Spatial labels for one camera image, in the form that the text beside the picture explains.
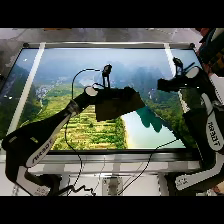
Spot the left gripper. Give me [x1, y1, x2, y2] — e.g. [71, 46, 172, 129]
[95, 86, 136, 102]

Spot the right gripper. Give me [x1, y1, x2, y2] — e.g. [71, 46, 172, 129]
[156, 77, 184, 93]

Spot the dark brown garment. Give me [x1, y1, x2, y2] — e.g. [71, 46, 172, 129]
[94, 89, 147, 123]

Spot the white garment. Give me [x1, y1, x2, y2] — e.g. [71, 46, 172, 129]
[208, 73, 224, 106]

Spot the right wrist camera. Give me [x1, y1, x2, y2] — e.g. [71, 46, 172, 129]
[172, 56, 185, 77]

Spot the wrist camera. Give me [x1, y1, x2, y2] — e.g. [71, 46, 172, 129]
[101, 63, 113, 90]
[172, 56, 185, 77]

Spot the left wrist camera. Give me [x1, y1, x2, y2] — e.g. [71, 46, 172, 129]
[101, 63, 113, 90]

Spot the black cable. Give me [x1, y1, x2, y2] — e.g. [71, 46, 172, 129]
[63, 117, 98, 197]
[70, 68, 102, 100]
[116, 137, 182, 196]

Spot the silver frame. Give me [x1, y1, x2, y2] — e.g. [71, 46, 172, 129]
[0, 41, 224, 197]

